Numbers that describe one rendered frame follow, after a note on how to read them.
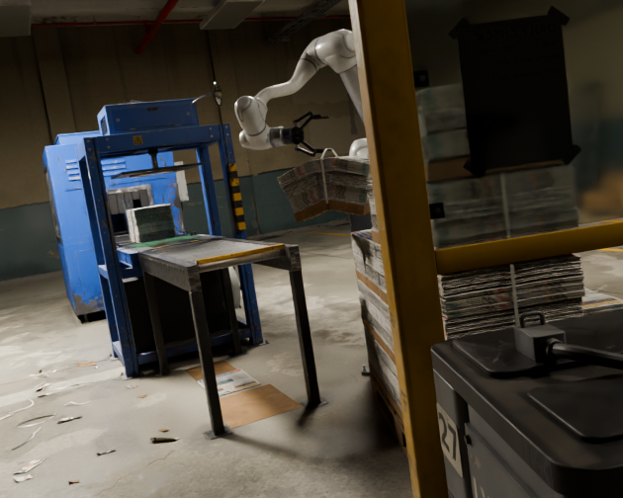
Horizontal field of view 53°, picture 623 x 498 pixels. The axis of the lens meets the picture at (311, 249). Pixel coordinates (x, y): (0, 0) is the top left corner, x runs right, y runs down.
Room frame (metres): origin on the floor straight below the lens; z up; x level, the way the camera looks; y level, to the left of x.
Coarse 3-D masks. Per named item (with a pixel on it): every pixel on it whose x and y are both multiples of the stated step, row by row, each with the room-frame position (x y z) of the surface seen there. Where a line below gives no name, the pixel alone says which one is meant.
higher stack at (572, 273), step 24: (480, 240) 1.54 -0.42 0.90; (504, 264) 1.59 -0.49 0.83; (528, 264) 1.56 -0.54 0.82; (552, 264) 1.57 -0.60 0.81; (576, 264) 1.57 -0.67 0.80; (456, 288) 1.55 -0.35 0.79; (480, 288) 1.55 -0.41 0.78; (504, 288) 1.55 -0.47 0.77; (528, 288) 1.56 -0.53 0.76; (552, 288) 1.56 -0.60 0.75; (576, 288) 1.57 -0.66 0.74; (456, 312) 1.54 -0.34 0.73; (480, 312) 1.55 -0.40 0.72; (504, 312) 1.56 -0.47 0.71; (552, 312) 1.57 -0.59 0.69; (576, 312) 1.58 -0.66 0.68; (456, 336) 1.54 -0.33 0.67
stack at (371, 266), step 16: (352, 240) 2.97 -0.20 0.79; (368, 240) 2.51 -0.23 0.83; (368, 256) 2.62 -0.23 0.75; (368, 272) 2.63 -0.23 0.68; (368, 288) 2.71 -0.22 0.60; (384, 288) 2.33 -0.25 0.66; (368, 304) 2.73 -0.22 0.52; (384, 304) 2.35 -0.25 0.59; (368, 320) 2.79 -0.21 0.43; (384, 320) 2.39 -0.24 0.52; (368, 336) 2.91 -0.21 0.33; (384, 336) 2.46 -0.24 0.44; (368, 352) 2.95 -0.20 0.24; (384, 352) 2.48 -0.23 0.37; (384, 368) 2.56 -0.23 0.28; (384, 384) 2.62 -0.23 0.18; (384, 400) 2.65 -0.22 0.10; (384, 416) 2.71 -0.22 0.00; (400, 432) 2.35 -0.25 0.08
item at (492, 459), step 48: (480, 336) 1.09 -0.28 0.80; (576, 336) 1.01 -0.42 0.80; (480, 384) 0.88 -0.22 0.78; (528, 384) 0.86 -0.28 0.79; (576, 384) 0.81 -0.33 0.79; (480, 432) 0.90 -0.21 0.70; (528, 432) 0.71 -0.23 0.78; (576, 432) 0.68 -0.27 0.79; (480, 480) 0.90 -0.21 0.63; (528, 480) 0.73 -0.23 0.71; (576, 480) 0.61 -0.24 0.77
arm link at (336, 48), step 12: (324, 36) 3.05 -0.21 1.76; (336, 36) 2.97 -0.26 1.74; (348, 36) 2.96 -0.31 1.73; (324, 48) 3.02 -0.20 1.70; (336, 48) 2.97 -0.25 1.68; (348, 48) 2.96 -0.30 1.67; (324, 60) 3.07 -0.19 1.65; (336, 60) 3.01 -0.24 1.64; (348, 60) 3.00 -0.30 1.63; (336, 72) 3.08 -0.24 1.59; (348, 72) 3.04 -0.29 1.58; (348, 84) 3.07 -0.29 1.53; (360, 96) 3.08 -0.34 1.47; (360, 108) 3.10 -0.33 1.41
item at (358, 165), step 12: (348, 156) 2.91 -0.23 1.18; (336, 168) 2.68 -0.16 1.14; (348, 168) 2.66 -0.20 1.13; (360, 168) 2.65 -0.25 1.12; (336, 180) 2.68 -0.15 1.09; (348, 180) 2.67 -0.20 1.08; (360, 180) 2.65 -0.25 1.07; (336, 192) 2.69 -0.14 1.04; (348, 192) 2.68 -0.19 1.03; (360, 192) 2.66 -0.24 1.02; (360, 204) 2.66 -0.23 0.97
